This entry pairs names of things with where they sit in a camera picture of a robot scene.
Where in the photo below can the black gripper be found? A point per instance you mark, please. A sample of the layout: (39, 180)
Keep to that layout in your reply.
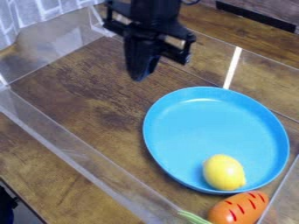
(151, 20)

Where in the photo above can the blue oval tray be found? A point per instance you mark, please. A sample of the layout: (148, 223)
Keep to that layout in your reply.
(200, 121)

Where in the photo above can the yellow toy lemon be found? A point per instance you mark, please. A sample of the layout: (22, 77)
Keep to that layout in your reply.
(223, 173)

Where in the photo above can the white patterned curtain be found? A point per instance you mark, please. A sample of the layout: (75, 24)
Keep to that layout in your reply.
(20, 13)

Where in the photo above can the orange toy carrot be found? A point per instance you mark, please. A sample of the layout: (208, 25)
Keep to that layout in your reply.
(239, 209)

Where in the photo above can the dark object at lower left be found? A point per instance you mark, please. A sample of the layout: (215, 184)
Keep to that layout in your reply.
(7, 205)

